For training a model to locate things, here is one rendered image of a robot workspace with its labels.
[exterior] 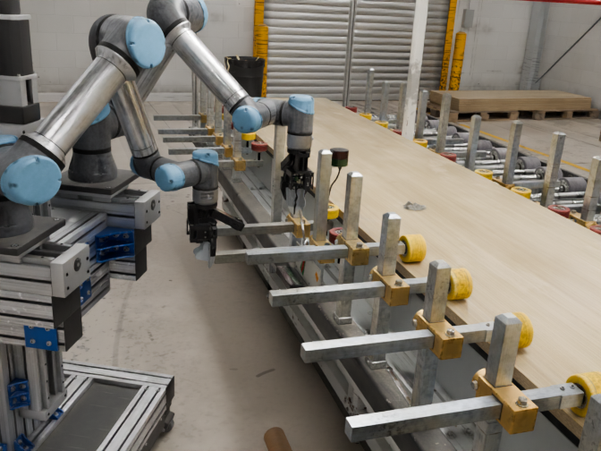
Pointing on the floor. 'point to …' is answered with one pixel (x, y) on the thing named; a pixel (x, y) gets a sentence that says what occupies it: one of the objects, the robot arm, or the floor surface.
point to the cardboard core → (276, 440)
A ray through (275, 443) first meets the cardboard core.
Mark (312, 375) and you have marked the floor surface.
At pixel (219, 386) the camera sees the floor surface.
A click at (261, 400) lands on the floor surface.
